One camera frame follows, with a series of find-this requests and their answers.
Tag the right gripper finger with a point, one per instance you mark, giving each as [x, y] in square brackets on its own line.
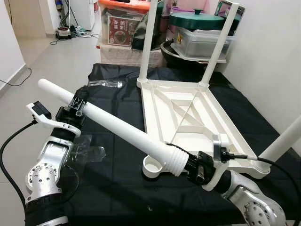
[189, 162]

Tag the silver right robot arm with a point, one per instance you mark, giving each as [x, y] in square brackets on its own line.
[254, 202]

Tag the orange lid storage box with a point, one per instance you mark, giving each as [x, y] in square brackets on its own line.
[117, 28]

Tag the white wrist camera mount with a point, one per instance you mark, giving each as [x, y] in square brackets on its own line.
[47, 123]
[220, 143]

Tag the white tall appliance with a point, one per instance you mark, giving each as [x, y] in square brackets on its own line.
[84, 12]

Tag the black wok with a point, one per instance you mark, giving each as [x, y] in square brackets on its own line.
[171, 56]

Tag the pink storage box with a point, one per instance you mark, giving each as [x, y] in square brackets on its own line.
[183, 5]

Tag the beige cloth covered bench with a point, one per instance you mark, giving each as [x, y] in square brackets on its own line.
[117, 56]

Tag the black bag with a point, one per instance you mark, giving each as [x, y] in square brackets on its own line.
[137, 40]

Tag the clear plastic container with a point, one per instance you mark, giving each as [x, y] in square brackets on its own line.
[197, 44]

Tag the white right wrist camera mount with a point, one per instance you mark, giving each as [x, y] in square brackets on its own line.
[220, 143]

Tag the black table cloth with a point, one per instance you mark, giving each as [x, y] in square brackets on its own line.
[117, 188]

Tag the crumpled clear tape strip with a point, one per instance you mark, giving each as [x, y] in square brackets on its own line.
[106, 84]

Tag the white plastic tabletop panel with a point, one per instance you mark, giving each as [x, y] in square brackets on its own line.
[188, 117]

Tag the green pot lid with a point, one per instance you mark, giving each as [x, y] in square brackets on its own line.
[193, 21]

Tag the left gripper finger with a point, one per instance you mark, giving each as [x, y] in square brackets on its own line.
[80, 98]

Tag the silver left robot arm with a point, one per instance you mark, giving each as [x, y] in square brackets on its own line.
[44, 169]

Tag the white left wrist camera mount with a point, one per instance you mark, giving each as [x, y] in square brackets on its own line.
[47, 123]

